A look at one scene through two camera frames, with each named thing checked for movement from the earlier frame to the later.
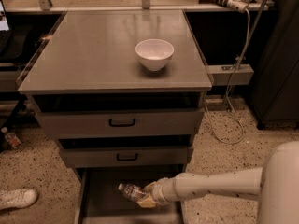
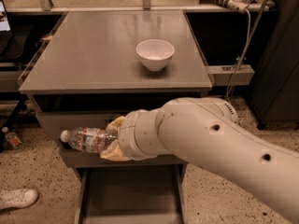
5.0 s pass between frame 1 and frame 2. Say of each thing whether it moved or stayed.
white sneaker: stayed
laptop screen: stayed
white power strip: stayed
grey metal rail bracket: stayed
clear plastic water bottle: moved
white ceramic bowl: stayed
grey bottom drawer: stayed
